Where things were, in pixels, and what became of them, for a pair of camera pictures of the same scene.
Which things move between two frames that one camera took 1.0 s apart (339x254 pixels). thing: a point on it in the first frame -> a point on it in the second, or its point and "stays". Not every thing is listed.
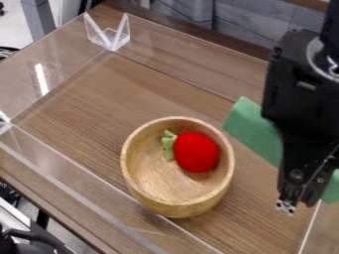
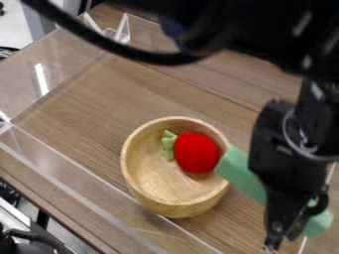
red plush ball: [195, 153] stays
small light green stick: [169, 145] stays
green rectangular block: [251, 125] -> [235, 169]
